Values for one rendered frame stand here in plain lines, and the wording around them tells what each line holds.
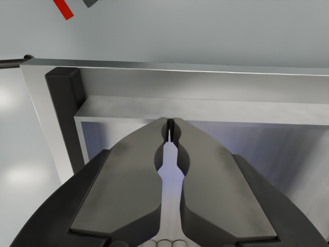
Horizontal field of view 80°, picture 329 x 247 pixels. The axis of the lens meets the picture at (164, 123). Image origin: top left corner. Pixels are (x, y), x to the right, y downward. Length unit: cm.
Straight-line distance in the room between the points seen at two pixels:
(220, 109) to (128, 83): 8
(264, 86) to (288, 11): 101
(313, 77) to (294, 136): 6
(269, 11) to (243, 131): 98
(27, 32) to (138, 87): 108
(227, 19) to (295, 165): 90
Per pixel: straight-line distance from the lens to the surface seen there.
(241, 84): 18
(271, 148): 23
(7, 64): 122
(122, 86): 17
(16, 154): 170
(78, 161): 20
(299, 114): 19
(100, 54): 111
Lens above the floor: 103
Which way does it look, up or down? 57 degrees down
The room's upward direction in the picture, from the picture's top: 179 degrees clockwise
